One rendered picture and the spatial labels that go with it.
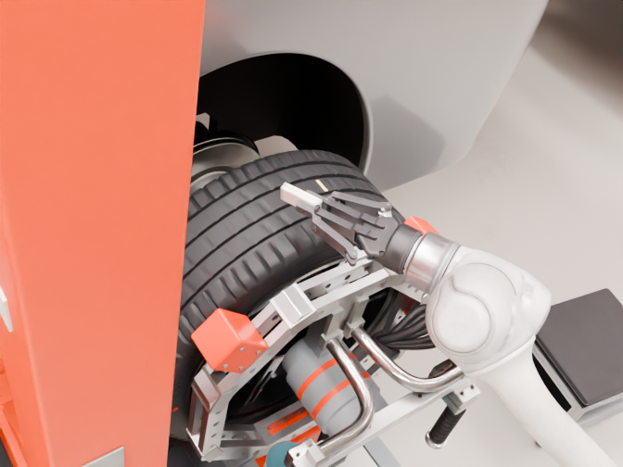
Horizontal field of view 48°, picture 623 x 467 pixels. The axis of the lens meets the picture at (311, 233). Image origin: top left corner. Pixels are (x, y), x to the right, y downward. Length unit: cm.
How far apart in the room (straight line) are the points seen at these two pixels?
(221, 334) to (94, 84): 69
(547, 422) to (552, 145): 291
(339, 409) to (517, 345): 53
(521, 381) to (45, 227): 60
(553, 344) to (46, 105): 206
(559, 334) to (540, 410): 149
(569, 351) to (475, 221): 94
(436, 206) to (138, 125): 265
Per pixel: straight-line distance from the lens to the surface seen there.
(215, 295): 120
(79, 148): 55
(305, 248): 121
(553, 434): 99
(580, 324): 251
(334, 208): 113
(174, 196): 63
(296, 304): 119
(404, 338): 134
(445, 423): 148
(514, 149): 365
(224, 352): 114
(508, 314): 88
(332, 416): 137
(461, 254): 106
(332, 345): 129
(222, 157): 164
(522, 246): 316
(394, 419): 128
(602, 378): 242
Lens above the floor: 206
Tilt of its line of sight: 46 degrees down
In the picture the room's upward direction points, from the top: 15 degrees clockwise
